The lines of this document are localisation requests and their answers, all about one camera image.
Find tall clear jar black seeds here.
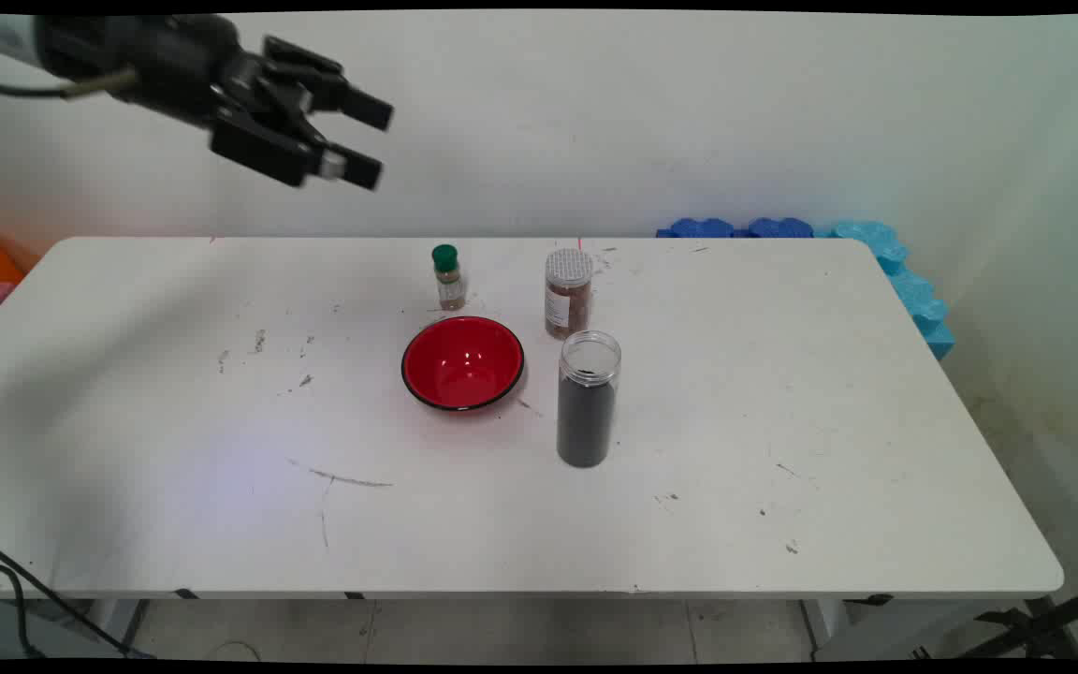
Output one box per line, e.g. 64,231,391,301
556,330,622,469

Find light blue foam mat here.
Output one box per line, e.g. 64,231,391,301
815,220,956,361

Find black tripod stand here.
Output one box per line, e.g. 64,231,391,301
913,580,1078,661

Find brown spice jar white lid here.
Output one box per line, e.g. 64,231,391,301
544,248,594,341

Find small spice bottle green cap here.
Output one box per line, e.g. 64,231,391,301
431,244,467,312

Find grey table leg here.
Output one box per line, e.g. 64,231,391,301
801,599,853,656
85,599,152,656

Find red bowl black rim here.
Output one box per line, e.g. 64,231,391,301
401,315,526,413

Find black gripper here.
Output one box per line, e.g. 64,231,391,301
34,14,396,192

